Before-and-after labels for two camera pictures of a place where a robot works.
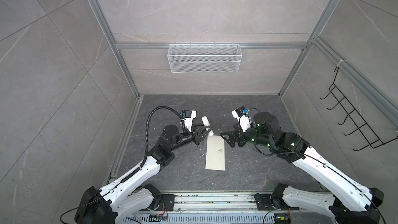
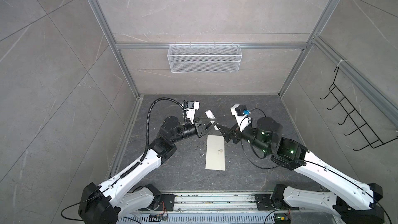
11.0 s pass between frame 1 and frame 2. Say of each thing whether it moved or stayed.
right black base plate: stayed
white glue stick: moved
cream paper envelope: stayed
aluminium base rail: stayed
